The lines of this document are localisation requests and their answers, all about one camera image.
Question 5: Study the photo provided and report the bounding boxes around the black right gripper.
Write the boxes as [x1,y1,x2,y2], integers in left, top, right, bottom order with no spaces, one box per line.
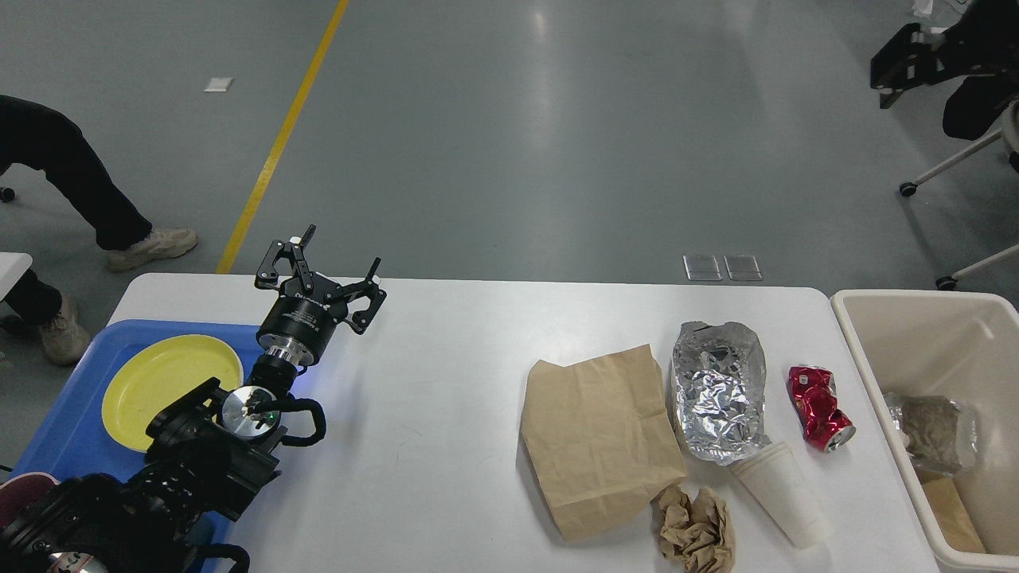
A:
[869,23,955,110]

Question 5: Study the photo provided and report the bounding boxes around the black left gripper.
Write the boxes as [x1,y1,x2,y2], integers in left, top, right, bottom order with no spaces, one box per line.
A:
[255,224,387,367]

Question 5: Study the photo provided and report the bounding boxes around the yellow plate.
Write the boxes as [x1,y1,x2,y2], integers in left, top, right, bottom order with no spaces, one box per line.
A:
[101,334,243,452]

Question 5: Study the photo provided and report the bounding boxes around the brown paper bag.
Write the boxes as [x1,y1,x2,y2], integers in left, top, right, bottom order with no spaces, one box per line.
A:
[521,345,688,543]

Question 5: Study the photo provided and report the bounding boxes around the aluminium foil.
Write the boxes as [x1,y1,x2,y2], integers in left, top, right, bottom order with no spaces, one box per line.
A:
[671,322,771,466]

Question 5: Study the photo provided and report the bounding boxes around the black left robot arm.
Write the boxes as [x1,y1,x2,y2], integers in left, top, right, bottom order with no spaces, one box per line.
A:
[2,225,386,572]

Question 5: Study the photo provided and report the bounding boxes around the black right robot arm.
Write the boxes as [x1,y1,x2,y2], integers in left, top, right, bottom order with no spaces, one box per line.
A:
[869,1,1018,109]

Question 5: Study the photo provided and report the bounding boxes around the white office chair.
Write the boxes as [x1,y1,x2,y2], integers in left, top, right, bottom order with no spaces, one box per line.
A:
[900,103,1019,290]

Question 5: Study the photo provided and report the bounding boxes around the blue plastic tray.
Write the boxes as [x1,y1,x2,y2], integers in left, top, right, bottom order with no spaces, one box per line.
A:
[2,320,285,572]

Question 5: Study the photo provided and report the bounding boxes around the cream plastic bin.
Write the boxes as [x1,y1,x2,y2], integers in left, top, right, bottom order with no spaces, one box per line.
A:
[830,290,1018,572]

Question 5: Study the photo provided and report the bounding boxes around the silver floor socket plates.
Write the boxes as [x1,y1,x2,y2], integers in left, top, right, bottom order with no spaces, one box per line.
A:
[683,255,764,282]

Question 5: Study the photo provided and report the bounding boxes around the white side table corner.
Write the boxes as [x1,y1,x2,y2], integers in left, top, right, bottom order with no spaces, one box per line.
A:
[0,251,33,300]

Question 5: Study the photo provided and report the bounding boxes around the person in black trousers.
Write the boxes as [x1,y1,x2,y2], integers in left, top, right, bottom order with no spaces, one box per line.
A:
[1,95,199,366]

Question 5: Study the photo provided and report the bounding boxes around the red snack wrapper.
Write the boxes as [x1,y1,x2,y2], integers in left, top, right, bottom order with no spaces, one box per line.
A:
[787,364,857,453]

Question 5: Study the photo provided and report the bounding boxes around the pink mug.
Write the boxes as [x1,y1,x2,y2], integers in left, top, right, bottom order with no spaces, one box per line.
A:
[1,472,61,528]

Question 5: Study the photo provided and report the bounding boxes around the foil wrapped trash in bin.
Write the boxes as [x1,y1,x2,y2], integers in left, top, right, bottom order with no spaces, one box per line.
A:
[882,392,978,476]

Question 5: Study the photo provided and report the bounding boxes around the brown cardboard piece in bin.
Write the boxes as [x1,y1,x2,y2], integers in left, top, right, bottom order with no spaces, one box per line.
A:
[915,470,986,554]

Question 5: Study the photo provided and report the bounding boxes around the white paper cup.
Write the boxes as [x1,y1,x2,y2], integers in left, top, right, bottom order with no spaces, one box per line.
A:
[729,442,834,550]

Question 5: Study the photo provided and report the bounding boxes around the crumpled brown paper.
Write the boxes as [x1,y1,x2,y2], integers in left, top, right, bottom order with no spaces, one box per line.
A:
[658,485,736,572]

